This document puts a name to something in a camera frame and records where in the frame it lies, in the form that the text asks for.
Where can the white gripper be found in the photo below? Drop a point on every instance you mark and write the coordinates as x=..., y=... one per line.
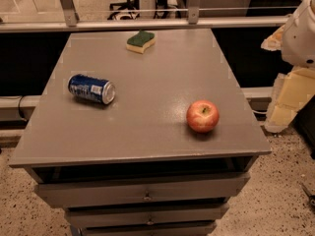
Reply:
x=300, y=38

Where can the blue pepsi can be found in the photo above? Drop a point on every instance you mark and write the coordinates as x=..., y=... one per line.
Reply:
x=93, y=89

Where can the red apple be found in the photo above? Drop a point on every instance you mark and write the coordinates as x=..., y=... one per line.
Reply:
x=202, y=116

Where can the top grey drawer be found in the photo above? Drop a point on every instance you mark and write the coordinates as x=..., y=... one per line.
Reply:
x=142, y=190

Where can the grey drawer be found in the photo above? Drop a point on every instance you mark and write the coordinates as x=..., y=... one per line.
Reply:
x=142, y=190
x=196, y=228
x=146, y=215

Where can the green yellow sponge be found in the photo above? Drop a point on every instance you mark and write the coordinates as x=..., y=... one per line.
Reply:
x=141, y=41

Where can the black office chair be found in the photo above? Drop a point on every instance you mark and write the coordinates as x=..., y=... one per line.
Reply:
x=127, y=10

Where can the grey drawer cabinet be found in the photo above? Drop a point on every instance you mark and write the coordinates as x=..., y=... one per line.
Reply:
x=142, y=132

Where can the bottom grey drawer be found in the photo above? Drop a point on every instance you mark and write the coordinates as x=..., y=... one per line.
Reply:
x=196, y=228

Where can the middle grey drawer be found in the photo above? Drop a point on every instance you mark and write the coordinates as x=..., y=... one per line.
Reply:
x=146, y=215

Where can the grey floor pipe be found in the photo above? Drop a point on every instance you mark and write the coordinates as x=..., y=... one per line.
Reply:
x=17, y=108

